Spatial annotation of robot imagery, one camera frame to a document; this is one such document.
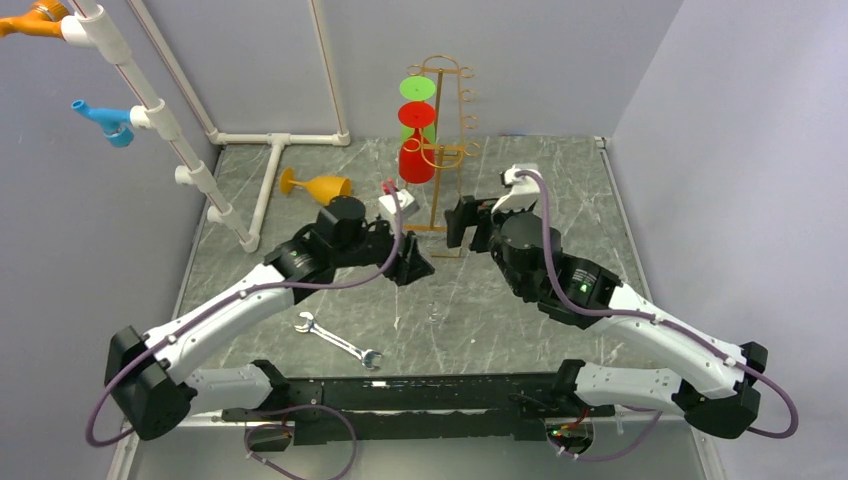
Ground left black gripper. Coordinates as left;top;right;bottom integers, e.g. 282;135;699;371
333;213;435;285

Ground clear wine glass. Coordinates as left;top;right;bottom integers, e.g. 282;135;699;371
427;301;446;324

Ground orange plastic wine glass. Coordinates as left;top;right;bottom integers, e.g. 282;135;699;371
279;167;353;206

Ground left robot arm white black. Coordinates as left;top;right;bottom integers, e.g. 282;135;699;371
104;189;434;440

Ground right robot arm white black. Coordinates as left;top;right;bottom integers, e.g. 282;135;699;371
445;196;768;439

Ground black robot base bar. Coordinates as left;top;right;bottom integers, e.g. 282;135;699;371
222;372;615;446

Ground red plastic wine glass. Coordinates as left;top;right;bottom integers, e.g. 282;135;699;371
398;101;436;184

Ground green plastic wine glass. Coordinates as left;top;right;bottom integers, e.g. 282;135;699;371
397;76;436;142

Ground silver open-end wrench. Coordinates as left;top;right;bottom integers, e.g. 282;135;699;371
294;312;383;371

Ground blue pipe fitting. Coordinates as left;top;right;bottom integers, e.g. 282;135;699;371
71;99;135;148

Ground orange pipe fitting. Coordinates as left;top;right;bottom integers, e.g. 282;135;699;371
1;1;70;39

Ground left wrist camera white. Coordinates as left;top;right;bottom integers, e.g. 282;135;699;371
378;180;420;221

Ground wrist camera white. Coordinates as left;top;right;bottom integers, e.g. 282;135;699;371
378;180;420;221
492;163;540;213

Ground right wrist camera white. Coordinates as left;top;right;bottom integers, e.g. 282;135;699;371
492;163;540;213

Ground gold wire wine glass rack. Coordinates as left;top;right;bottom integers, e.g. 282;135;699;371
405;54;481;233

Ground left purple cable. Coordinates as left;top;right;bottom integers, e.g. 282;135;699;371
84;184;405;480

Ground white PVC pipe frame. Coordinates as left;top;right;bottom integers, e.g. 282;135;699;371
59;1;351;252

